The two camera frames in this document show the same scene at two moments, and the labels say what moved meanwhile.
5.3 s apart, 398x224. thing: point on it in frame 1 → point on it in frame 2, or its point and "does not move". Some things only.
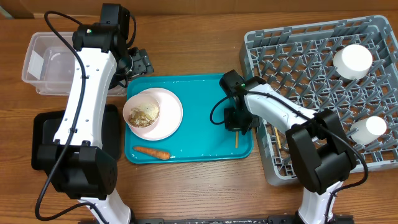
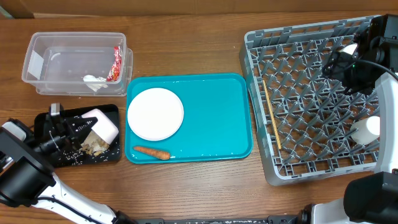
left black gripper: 142,62 → 71,126
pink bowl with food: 141,111 → 103,127
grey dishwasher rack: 299,60 does not move
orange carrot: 163,155 does not move
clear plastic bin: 50,64 does not move
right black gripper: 232,126 → 334,70
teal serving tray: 198,139 does not move
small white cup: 369,130 does not move
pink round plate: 170,119 does not move
